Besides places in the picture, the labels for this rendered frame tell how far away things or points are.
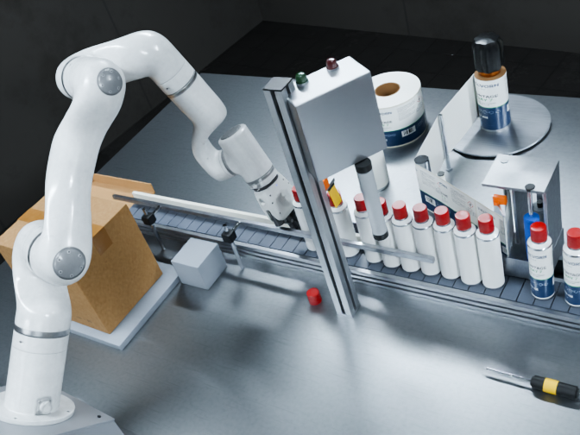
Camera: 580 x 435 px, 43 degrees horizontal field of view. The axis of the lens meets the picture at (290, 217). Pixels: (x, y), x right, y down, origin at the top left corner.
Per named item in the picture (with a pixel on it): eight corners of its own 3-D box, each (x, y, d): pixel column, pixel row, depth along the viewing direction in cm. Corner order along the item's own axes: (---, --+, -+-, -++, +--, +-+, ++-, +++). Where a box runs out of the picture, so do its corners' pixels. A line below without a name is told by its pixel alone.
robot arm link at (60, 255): (64, 275, 173) (91, 294, 161) (13, 270, 166) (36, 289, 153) (110, 64, 170) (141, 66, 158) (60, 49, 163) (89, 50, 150)
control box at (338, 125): (388, 148, 158) (371, 70, 146) (318, 183, 155) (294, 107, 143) (365, 129, 166) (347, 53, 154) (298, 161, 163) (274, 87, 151)
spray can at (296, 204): (329, 240, 203) (310, 182, 190) (321, 253, 199) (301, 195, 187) (312, 237, 205) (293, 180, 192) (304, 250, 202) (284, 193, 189)
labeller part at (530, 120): (564, 101, 222) (564, 97, 221) (532, 165, 204) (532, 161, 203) (464, 94, 238) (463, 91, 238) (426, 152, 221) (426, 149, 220)
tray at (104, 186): (155, 192, 252) (151, 183, 249) (106, 244, 237) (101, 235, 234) (94, 180, 268) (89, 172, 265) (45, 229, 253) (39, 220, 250)
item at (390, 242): (406, 256, 190) (393, 195, 177) (399, 270, 187) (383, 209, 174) (388, 253, 193) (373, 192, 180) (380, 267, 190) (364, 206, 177)
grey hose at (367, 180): (391, 231, 169) (374, 158, 156) (384, 242, 167) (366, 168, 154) (377, 229, 171) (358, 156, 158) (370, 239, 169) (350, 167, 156)
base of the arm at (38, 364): (88, 419, 169) (100, 340, 167) (4, 431, 156) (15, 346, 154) (53, 388, 183) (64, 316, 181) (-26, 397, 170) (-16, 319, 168)
